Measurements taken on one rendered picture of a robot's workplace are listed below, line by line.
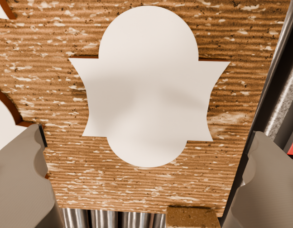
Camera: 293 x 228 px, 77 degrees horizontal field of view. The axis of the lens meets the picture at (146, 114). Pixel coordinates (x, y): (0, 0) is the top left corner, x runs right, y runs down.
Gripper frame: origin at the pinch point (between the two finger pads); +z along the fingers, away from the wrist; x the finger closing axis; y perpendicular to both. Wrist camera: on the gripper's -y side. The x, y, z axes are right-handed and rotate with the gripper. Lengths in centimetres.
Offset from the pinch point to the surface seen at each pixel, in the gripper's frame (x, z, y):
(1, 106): -12.7, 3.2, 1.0
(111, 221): -5.0, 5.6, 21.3
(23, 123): -11.7, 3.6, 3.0
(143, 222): -0.2, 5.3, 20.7
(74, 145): -7.3, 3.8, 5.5
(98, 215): -6.6, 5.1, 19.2
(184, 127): 3.2, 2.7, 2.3
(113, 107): -2.8, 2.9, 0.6
